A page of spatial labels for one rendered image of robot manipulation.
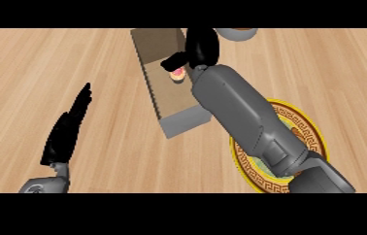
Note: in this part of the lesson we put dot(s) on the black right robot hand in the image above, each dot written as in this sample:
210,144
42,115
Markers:
203,48

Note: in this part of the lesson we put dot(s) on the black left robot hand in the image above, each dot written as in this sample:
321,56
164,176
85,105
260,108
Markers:
64,133

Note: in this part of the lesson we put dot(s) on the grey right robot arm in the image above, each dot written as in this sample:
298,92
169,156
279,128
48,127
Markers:
259,125

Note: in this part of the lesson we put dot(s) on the pink cupcake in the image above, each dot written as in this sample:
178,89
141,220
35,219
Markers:
178,73

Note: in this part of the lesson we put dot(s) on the yellow rimmed patterned plate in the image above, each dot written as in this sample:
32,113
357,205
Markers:
309,128

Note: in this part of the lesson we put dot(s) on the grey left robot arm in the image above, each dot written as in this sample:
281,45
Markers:
52,181

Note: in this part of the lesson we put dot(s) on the grey bowl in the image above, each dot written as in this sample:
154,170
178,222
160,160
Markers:
238,34

